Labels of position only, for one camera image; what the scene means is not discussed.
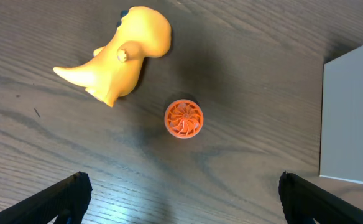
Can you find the orange turbine wheel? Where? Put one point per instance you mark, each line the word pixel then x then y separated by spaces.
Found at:
pixel 183 119

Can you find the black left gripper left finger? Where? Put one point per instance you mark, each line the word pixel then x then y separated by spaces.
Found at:
pixel 64 202

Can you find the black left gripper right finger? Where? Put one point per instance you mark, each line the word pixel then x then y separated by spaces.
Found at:
pixel 304 203

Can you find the white cardboard box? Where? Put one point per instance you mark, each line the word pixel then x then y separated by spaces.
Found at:
pixel 342 118

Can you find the orange toy dinosaur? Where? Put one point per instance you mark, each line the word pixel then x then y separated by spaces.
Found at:
pixel 114 70

